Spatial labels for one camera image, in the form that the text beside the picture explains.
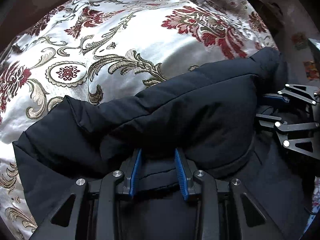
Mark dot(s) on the floral satin bed quilt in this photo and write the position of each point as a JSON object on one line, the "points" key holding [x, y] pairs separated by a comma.
{"points": [[100, 50]]}

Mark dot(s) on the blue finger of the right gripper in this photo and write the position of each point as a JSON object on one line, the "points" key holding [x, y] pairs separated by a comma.
{"points": [[274, 98], [268, 121]]}

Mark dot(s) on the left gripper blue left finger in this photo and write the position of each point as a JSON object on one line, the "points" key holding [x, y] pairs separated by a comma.
{"points": [[90, 209]]}

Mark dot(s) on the black puffer jacket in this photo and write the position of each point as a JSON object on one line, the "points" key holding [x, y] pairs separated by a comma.
{"points": [[209, 114]]}

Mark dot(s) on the colourful wall sticker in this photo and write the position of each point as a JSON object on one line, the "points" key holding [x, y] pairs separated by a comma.
{"points": [[299, 40], [311, 71]]}

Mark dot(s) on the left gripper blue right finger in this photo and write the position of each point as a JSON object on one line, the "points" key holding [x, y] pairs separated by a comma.
{"points": [[225, 209]]}

